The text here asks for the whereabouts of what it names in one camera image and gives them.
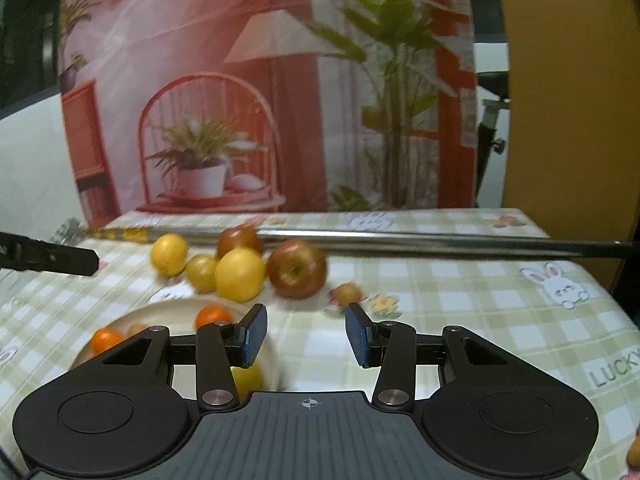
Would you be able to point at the small yellow lemon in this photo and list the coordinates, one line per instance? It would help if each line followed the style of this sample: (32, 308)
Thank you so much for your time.
(169, 254)

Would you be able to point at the dark red apple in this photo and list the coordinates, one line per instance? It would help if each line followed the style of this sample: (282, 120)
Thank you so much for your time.
(235, 238)

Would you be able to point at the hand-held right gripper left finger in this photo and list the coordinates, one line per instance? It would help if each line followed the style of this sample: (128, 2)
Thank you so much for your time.
(253, 334)

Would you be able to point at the orange tangerine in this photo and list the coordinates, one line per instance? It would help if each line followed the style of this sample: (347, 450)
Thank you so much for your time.
(212, 316)
(105, 340)

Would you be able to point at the wooden panel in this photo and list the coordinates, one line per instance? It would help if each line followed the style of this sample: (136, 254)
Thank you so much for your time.
(565, 85)

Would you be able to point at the checked bunny print tablecloth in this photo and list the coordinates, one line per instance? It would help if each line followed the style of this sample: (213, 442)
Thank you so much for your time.
(475, 300)

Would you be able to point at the large yellow lemon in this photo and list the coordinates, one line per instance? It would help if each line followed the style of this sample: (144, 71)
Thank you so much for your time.
(240, 275)

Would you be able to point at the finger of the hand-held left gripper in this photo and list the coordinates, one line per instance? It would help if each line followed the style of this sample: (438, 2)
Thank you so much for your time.
(50, 257)

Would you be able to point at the large red apple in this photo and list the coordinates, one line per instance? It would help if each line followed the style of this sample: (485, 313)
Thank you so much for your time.
(297, 269)

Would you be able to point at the cream plate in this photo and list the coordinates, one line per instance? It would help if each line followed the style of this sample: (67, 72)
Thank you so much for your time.
(165, 312)

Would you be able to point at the black stand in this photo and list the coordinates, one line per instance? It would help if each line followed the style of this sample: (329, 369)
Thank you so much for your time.
(487, 135)

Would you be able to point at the yellow plum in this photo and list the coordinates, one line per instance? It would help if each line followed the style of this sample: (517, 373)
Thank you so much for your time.
(201, 274)

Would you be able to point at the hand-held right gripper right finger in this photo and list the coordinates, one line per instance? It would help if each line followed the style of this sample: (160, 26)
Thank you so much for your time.
(357, 336)

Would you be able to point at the small yellow-red fruit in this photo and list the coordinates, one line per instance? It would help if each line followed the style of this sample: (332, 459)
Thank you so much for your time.
(347, 294)

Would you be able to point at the printed room scene backdrop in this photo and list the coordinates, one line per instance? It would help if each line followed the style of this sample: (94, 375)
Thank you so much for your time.
(200, 35)

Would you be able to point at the tan round fruit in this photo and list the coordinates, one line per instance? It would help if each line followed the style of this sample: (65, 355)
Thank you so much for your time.
(134, 330)

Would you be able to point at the yellow round fruit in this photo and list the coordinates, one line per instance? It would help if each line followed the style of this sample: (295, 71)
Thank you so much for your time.
(248, 384)

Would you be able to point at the clear serrated pole head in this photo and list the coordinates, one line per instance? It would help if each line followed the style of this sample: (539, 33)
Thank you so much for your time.
(67, 230)

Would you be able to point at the telescopic metal pole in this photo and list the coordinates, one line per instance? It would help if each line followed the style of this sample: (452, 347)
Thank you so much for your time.
(450, 241)

